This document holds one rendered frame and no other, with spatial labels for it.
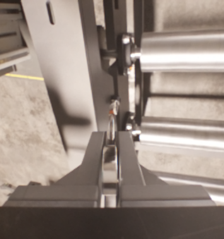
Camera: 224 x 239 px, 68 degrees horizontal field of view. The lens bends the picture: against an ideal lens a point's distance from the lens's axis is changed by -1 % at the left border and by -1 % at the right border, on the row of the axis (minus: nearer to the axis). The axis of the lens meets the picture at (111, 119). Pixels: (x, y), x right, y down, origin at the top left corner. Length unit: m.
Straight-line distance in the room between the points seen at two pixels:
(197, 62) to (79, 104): 0.35
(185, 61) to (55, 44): 0.35
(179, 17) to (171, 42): 0.91
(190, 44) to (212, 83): 1.06
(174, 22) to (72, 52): 1.19
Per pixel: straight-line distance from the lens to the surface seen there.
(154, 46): 0.52
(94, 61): 0.31
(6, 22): 1.37
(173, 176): 0.85
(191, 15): 1.43
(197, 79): 1.52
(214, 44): 0.53
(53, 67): 0.31
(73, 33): 0.28
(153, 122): 0.64
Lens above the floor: 1.42
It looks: 55 degrees down
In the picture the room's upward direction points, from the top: 154 degrees counter-clockwise
